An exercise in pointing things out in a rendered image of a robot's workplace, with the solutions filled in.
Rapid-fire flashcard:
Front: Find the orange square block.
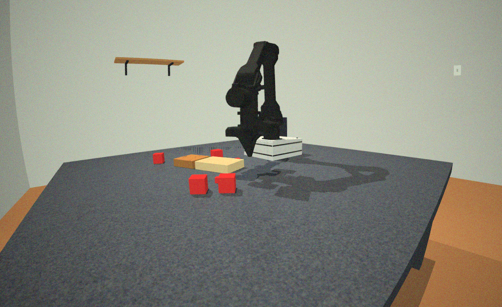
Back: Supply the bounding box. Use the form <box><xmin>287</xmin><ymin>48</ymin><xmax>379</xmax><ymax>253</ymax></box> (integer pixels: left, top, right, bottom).
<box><xmin>174</xmin><ymin>154</ymin><xmax>210</xmax><ymax>169</ymax></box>

